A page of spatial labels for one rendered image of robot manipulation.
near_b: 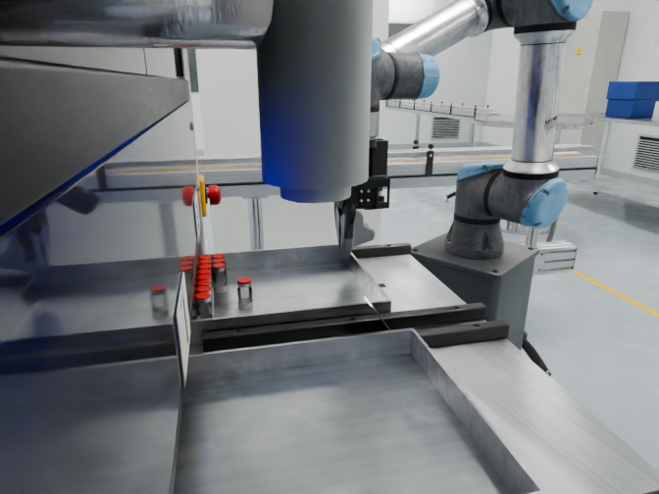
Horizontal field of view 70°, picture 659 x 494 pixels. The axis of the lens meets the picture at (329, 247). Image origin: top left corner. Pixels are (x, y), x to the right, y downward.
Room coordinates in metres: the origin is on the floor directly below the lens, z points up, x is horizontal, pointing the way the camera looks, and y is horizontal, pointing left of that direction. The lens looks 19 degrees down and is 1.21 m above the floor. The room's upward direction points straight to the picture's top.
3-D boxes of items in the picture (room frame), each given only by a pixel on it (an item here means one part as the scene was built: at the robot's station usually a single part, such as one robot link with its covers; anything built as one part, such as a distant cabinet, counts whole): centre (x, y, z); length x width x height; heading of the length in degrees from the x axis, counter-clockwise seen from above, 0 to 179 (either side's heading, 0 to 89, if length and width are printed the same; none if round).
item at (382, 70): (0.80, -0.05, 1.22); 0.09 x 0.08 x 0.11; 123
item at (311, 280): (0.69, 0.11, 0.90); 0.34 x 0.26 x 0.04; 103
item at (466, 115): (6.35, -1.15, 0.92); 3.60 x 0.15 x 0.16; 13
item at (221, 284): (0.71, 0.18, 0.90); 0.02 x 0.02 x 0.05
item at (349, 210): (0.77, -0.03, 1.00); 0.05 x 0.02 x 0.09; 13
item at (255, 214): (1.64, 0.27, 0.46); 0.09 x 0.09 x 0.77; 13
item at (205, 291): (0.67, 0.19, 0.90); 0.18 x 0.02 x 0.05; 13
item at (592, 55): (7.08, -3.41, 1.03); 1.20 x 0.43 x 2.05; 13
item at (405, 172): (1.73, -0.12, 0.92); 1.90 x 0.16 x 0.16; 103
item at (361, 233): (0.78, -0.05, 0.95); 0.06 x 0.03 x 0.09; 103
